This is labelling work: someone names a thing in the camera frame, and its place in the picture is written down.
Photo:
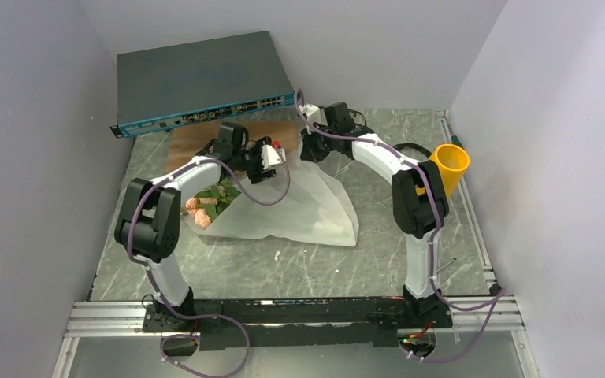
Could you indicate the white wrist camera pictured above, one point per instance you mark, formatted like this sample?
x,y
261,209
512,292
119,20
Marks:
x,y
312,114
272,155

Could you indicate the yellow black screwdriver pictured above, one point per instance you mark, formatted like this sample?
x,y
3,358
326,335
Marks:
x,y
443,266

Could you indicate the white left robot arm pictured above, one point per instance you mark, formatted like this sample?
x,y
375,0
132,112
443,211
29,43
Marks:
x,y
148,225

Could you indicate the teal handled tool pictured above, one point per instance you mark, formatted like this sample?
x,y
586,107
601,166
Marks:
x,y
456,141

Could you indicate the brown wooden board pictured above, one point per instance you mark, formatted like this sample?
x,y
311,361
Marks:
x,y
188,140

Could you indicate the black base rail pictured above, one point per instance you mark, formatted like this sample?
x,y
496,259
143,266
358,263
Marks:
x,y
296,322

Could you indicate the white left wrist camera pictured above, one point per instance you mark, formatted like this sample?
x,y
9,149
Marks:
x,y
272,155

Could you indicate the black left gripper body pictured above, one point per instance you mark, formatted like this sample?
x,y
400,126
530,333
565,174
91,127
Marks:
x,y
251,162

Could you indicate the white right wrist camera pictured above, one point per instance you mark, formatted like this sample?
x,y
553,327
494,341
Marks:
x,y
312,114

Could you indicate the yellow cylindrical vase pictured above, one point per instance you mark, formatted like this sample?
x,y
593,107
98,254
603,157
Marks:
x,y
452,162

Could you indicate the pink flower bouquet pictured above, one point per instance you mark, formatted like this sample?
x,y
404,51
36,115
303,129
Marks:
x,y
207,205

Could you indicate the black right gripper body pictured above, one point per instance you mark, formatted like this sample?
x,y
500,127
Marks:
x,y
319,145

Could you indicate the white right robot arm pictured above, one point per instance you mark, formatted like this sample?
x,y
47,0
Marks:
x,y
419,201

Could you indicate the grey network switch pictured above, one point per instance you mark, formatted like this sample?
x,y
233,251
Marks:
x,y
163,88

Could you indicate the white wrapping paper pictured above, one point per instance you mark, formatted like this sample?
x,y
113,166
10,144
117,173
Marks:
x,y
316,209

